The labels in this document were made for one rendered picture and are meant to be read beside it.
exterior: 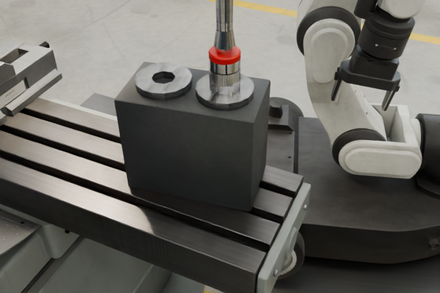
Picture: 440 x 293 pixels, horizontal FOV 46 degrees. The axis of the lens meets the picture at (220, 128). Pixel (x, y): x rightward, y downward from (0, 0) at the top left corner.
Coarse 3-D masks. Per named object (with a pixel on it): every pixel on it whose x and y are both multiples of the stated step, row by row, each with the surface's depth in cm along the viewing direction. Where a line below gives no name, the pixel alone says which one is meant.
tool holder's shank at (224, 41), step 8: (216, 0) 70; (224, 0) 69; (232, 0) 70; (216, 8) 71; (224, 8) 70; (232, 8) 71; (216, 16) 71; (224, 16) 71; (232, 16) 71; (216, 24) 72; (224, 24) 71; (232, 24) 72; (216, 32) 73; (224, 32) 72; (232, 32) 73; (216, 40) 73; (224, 40) 73; (232, 40) 73; (224, 48) 73
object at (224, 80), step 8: (216, 64) 74; (232, 64) 74; (240, 64) 76; (216, 72) 75; (224, 72) 75; (232, 72) 75; (216, 80) 76; (224, 80) 76; (232, 80) 76; (216, 88) 77; (224, 88) 76; (232, 88) 77
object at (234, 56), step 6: (210, 48) 76; (216, 48) 76; (234, 48) 76; (210, 54) 74; (216, 54) 74; (222, 54) 74; (228, 54) 74; (234, 54) 74; (240, 54) 75; (216, 60) 74; (222, 60) 74; (228, 60) 74; (234, 60) 74
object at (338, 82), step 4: (336, 72) 106; (336, 76) 106; (336, 80) 108; (340, 80) 105; (336, 84) 107; (340, 84) 106; (336, 88) 107; (332, 92) 109; (336, 92) 107; (332, 96) 109; (336, 96) 108; (332, 100) 109
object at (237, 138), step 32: (160, 64) 84; (128, 96) 80; (160, 96) 78; (192, 96) 79; (224, 96) 77; (256, 96) 79; (128, 128) 82; (160, 128) 80; (192, 128) 78; (224, 128) 76; (256, 128) 77; (128, 160) 86; (160, 160) 84; (192, 160) 82; (224, 160) 80; (256, 160) 82; (160, 192) 89; (192, 192) 86; (224, 192) 84; (256, 192) 88
